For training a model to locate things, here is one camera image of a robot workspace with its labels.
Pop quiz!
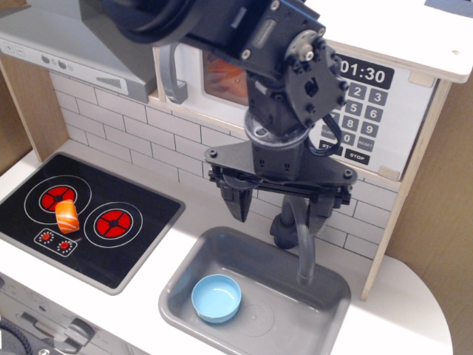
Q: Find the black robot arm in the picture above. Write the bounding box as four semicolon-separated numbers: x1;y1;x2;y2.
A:
102;1;357;235

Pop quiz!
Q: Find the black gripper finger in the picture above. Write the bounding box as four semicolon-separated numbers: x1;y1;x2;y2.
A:
220;175;253;222
309;194;335;237

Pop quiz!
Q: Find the white toy microwave door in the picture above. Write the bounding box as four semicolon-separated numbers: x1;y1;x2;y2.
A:
157;44;437;180

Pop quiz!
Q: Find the grey sink basin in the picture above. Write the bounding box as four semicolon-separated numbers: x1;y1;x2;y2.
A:
159;227;351;354

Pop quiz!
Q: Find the salmon sushi toy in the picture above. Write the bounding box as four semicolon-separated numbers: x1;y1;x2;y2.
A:
55;200;80;234

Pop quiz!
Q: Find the orange toy carrot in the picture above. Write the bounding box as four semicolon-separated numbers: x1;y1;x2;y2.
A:
203;52;248;106

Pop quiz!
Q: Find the dark grey faucet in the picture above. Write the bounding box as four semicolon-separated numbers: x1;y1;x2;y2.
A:
270;195;316;285

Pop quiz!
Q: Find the black toy stove top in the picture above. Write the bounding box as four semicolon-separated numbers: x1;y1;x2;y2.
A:
1;153;185;295

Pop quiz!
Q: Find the black braided cable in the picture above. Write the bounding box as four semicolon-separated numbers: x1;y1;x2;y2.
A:
0;319;35;355

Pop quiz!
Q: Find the white wooden microwave cabinet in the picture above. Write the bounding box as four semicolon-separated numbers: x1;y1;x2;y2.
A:
153;1;472;299

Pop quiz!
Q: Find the grey range hood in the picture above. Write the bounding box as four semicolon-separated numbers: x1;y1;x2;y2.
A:
1;1;157;103

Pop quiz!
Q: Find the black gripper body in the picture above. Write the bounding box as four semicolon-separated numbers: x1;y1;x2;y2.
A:
205;141;357;206

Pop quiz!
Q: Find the light blue bowl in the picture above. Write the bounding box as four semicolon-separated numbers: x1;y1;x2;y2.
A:
191;274;242;324

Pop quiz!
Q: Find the grey oven front handle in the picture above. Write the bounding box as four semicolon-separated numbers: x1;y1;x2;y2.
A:
16;312;95;354

